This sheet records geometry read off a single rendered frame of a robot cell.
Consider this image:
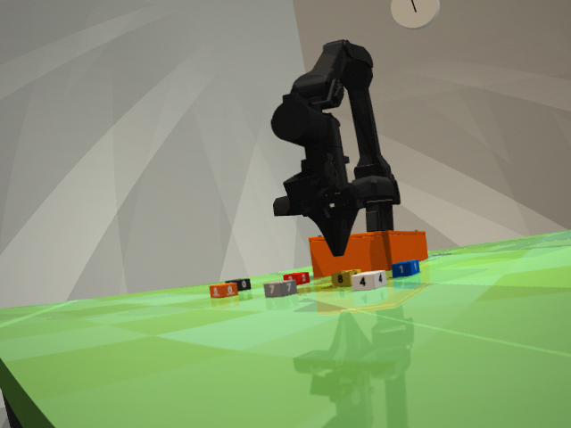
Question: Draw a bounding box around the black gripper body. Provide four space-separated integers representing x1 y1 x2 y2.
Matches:
273 147 394 217

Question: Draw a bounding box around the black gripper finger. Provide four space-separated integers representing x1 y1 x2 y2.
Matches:
302 210 338 257
327 205 363 256

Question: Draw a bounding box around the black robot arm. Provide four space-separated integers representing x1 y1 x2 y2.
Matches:
271 39 401 232

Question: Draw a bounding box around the blue block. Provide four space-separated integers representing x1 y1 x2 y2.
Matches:
392 259 420 277

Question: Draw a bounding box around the yellow block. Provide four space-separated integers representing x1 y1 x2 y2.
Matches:
331 269 361 287

